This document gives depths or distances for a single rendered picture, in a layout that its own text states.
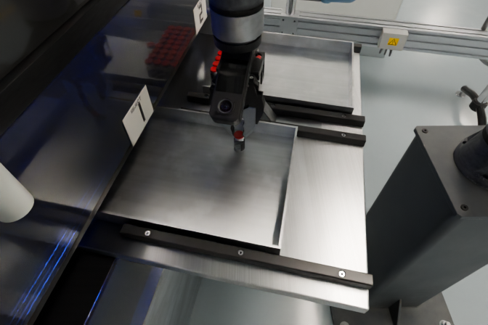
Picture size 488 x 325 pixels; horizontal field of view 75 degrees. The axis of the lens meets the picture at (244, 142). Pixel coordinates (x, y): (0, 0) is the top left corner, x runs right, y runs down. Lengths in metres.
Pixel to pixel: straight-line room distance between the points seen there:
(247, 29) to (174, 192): 0.32
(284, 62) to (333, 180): 0.38
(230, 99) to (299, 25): 1.38
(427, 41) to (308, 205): 1.45
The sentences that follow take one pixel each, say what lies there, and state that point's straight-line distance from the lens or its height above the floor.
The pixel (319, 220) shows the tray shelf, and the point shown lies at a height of 0.88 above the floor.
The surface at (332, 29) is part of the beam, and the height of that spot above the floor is 0.50.
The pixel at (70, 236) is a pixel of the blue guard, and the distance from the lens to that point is 0.46.
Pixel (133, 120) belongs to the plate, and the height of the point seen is 1.03.
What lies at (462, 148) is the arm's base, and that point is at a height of 0.82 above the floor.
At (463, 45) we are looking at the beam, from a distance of 1.98.
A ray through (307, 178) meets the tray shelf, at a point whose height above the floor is 0.88.
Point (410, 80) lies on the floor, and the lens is 2.50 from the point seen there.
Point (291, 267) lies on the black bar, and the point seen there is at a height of 0.90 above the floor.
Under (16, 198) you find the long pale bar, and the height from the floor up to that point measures 1.20.
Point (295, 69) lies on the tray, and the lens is 0.86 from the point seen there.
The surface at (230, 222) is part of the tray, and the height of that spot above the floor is 0.88.
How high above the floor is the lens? 1.39
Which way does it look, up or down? 50 degrees down
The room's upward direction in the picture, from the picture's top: straight up
